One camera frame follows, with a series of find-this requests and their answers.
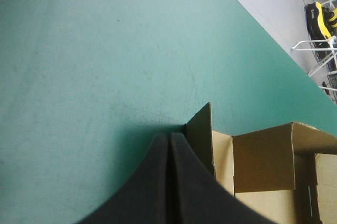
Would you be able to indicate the white metal rack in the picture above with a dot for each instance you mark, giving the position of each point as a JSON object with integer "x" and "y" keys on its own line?
{"x": 319, "y": 58}

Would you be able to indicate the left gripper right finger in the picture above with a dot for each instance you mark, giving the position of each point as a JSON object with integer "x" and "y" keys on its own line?
{"x": 205, "y": 195}

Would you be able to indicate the brown cardboard box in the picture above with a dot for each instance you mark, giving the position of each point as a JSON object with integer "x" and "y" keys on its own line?
{"x": 266, "y": 166}

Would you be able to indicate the yellow robot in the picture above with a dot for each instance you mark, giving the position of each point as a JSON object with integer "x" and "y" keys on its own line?
{"x": 321, "y": 18}

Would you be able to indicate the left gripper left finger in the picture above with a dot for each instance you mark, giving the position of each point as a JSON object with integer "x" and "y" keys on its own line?
{"x": 147, "y": 189}

